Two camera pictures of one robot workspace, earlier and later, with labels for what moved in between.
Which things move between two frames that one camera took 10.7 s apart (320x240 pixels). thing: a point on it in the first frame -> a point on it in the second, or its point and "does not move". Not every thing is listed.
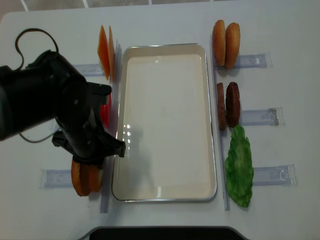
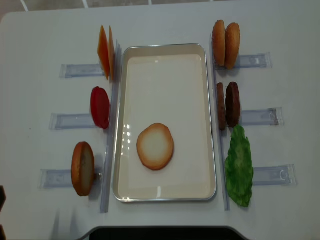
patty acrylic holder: [272, 116] does not move
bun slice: [95, 175] -> [155, 146]
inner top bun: [219, 43] does not move
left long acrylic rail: [108, 172] does not move
